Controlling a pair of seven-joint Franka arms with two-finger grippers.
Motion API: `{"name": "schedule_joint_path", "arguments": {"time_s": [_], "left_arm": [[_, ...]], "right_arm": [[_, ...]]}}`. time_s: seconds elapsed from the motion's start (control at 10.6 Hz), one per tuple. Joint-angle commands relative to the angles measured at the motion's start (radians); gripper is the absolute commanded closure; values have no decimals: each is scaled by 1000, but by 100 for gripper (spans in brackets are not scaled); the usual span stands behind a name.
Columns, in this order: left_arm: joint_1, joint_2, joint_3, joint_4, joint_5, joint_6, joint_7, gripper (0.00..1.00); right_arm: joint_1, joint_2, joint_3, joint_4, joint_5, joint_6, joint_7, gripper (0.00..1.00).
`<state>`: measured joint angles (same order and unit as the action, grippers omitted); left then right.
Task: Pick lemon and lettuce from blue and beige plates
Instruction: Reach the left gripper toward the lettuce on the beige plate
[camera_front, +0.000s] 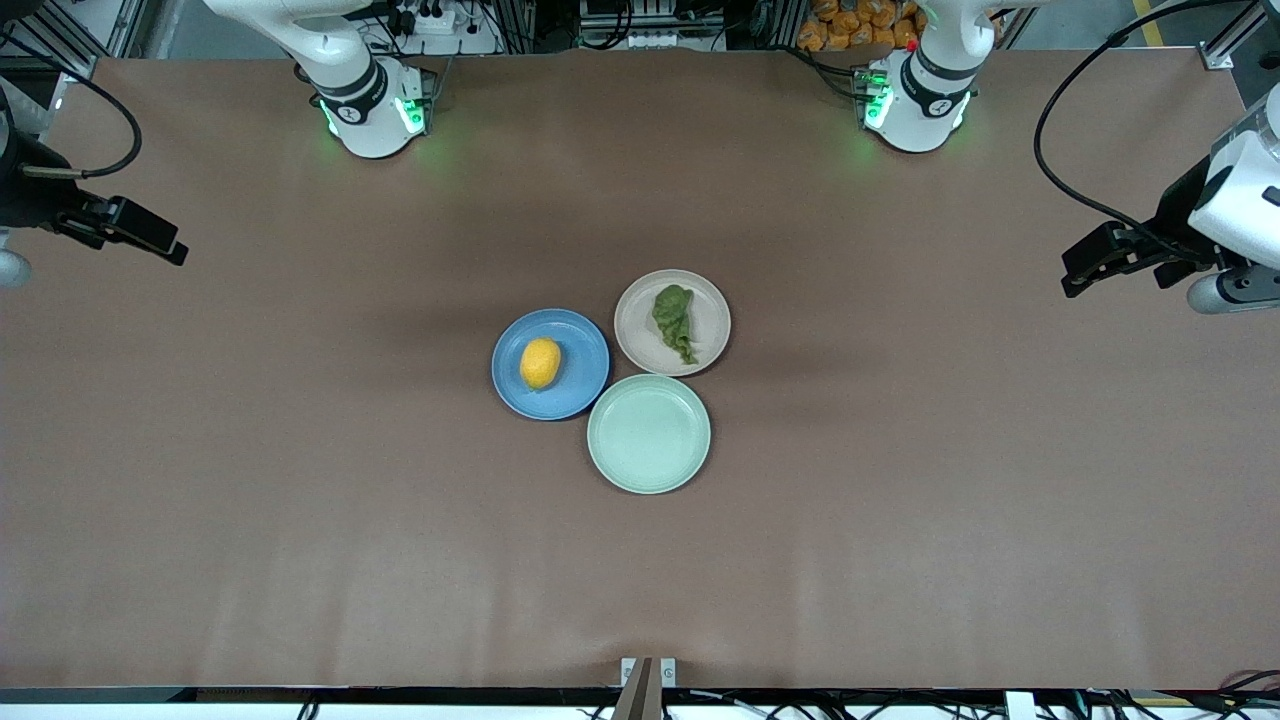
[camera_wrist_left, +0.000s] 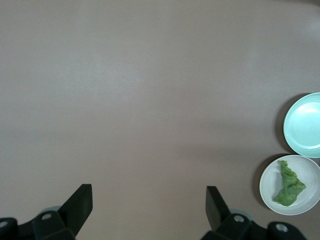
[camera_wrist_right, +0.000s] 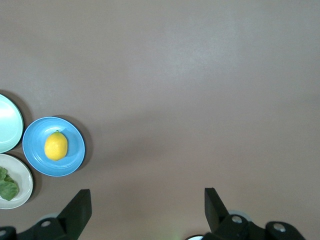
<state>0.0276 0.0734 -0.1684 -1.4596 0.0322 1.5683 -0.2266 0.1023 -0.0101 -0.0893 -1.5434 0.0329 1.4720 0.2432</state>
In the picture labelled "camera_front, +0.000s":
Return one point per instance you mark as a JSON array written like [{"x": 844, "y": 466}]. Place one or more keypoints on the aluminium frame profile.
[
  {"x": 60, "y": 35},
  {"x": 1240, "y": 45}
]

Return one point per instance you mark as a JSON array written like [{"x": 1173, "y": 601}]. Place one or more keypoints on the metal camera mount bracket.
[{"x": 640, "y": 690}]

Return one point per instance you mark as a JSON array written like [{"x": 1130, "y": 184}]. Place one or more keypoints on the green lettuce leaf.
[{"x": 672, "y": 310}]

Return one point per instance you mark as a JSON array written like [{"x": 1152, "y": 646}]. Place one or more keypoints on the blue plate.
[{"x": 578, "y": 385}]

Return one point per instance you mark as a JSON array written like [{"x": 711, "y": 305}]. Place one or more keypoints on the pale green plate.
[{"x": 648, "y": 435}]

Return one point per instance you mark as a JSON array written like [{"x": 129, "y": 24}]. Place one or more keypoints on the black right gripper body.
[{"x": 24, "y": 197}]

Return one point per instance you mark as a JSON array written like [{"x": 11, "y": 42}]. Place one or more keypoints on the yellow lemon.
[{"x": 540, "y": 363}]

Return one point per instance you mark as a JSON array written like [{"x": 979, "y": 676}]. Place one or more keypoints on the beige plate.
[{"x": 632, "y": 325}]

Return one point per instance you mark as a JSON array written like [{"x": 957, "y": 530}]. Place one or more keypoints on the bag of oranges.
[{"x": 850, "y": 25}]

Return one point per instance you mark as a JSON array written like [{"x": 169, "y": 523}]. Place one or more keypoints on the white power strip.
[{"x": 425, "y": 18}]

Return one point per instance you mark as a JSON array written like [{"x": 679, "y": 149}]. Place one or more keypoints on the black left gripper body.
[{"x": 1183, "y": 213}]

